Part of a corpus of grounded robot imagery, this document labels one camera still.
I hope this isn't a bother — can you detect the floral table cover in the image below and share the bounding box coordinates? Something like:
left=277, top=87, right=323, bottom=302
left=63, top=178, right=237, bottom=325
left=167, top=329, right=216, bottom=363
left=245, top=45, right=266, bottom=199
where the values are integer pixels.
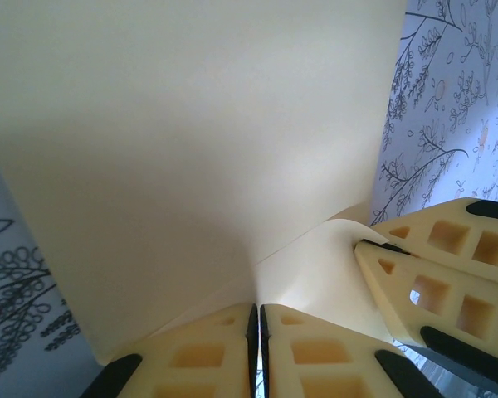
left=0, top=0, right=498, bottom=398

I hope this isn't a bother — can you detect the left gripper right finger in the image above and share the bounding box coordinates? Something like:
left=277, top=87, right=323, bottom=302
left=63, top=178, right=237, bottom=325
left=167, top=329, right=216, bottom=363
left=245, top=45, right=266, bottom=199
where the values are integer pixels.
left=259, top=303, right=443, bottom=398

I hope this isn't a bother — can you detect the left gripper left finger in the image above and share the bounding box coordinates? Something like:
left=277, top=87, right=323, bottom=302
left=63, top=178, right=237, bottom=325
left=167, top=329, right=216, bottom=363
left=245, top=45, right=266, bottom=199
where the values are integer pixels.
left=79, top=302, right=259, bottom=398

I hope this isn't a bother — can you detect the yellow cloth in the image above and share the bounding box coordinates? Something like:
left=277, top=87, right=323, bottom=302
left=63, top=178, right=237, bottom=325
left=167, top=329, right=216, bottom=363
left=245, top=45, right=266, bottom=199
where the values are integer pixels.
left=0, top=0, right=408, bottom=366

